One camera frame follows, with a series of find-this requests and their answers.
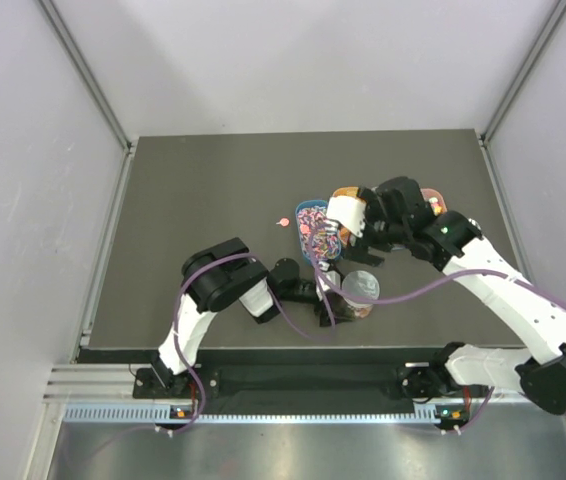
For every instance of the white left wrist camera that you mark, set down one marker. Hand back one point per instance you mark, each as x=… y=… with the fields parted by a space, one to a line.
x=327 y=282

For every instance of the blue candy tray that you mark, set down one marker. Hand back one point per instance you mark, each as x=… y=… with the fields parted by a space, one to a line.
x=316 y=237

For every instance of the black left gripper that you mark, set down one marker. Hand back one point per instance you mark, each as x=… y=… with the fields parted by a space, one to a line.
x=324 y=301

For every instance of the silver metal scoop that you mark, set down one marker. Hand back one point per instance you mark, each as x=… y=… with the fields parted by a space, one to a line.
x=474 y=223

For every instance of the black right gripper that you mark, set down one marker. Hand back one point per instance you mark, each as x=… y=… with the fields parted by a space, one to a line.
x=359 y=248

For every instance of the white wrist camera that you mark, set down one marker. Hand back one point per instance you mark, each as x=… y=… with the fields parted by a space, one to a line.
x=327 y=282
x=348 y=212

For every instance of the aluminium right frame post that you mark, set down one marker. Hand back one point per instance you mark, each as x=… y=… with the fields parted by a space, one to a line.
x=539 y=45

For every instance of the orange candy tray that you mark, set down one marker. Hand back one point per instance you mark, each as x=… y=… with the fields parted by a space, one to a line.
x=351 y=191

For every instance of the pink candy tray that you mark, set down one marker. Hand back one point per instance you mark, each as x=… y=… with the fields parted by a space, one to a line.
x=435 y=200

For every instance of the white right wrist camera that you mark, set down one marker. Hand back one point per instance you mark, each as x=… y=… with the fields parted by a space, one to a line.
x=348 y=212

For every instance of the aluminium left frame post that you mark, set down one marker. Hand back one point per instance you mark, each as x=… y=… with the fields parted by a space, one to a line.
x=55 y=19

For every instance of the aluminium frame post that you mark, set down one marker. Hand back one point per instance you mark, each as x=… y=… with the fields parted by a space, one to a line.
x=55 y=19
x=539 y=45

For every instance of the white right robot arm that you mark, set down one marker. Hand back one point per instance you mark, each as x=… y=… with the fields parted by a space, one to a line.
x=464 y=255

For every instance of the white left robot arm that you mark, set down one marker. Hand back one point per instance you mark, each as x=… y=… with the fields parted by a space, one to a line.
x=220 y=276

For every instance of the aluminium front frame rail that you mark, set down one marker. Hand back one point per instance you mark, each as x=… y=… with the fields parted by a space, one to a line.
x=92 y=382

